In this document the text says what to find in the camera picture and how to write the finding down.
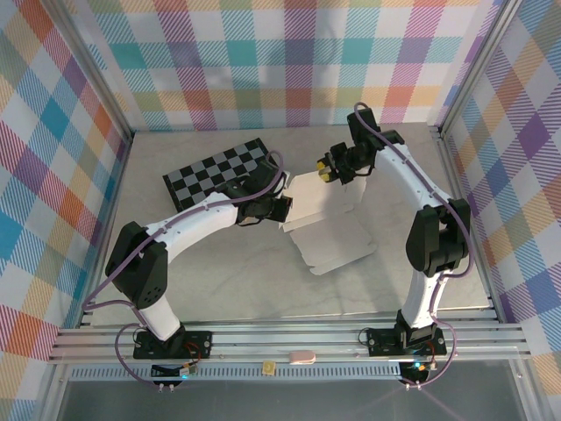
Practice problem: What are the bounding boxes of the aluminium front frame rail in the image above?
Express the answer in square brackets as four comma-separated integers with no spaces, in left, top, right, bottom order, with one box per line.
[47,318,534,366]

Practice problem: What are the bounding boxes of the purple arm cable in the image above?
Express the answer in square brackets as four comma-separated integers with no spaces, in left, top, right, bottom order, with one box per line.
[353,101,474,389]
[82,150,288,391]

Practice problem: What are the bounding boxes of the black and grey checkerboard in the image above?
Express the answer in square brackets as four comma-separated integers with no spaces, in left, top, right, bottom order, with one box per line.
[161,137,271,214]

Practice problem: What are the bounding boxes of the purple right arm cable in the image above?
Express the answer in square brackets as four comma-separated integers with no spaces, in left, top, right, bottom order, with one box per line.
[353,101,474,389]

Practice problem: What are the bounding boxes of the aluminium side rail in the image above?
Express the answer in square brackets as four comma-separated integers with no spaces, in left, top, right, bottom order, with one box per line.
[431,125,501,325]
[77,131,135,329]

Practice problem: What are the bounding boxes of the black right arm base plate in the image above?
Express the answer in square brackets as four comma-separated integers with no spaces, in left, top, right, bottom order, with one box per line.
[366,326,448,357]

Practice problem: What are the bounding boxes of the black controller board with LED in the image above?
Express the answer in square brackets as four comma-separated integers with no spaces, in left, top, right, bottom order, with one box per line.
[151,361,198,380]
[401,359,436,379]

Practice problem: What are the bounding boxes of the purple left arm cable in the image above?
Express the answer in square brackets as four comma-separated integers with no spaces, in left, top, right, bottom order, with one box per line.
[82,150,288,391]

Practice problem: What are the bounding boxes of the aluminium frame post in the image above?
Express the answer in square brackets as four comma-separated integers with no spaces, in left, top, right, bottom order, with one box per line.
[50,0,135,148]
[437,0,525,138]

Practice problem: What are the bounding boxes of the slotted grey cable duct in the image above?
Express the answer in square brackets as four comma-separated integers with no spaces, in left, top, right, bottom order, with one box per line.
[69,366,402,382]

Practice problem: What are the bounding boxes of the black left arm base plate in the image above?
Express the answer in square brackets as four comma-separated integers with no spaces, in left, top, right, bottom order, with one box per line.
[133,331,214,360]

